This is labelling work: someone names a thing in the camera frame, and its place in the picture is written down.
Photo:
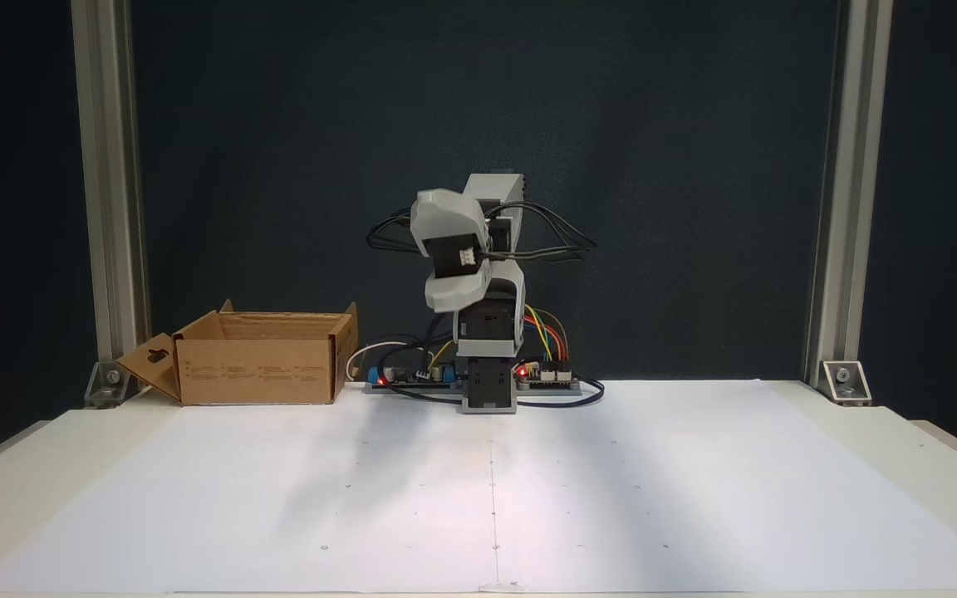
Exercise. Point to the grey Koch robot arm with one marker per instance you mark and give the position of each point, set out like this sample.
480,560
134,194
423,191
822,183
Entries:
488,332

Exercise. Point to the brown cardboard box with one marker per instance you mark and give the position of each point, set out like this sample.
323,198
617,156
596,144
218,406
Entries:
258,370

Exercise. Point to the circuit board with blue parts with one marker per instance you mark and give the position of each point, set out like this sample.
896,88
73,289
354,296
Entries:
412,378

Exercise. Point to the motor controller circuit board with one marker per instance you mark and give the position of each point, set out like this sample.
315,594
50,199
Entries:
549,378

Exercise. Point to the aluminium frame post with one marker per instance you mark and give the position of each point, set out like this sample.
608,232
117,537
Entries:
109,166
848,166

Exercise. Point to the metal corner bracket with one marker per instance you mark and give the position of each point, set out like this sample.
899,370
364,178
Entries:
846,380
109,382

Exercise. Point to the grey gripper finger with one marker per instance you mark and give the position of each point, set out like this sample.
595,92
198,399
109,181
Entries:
458,292
445,214

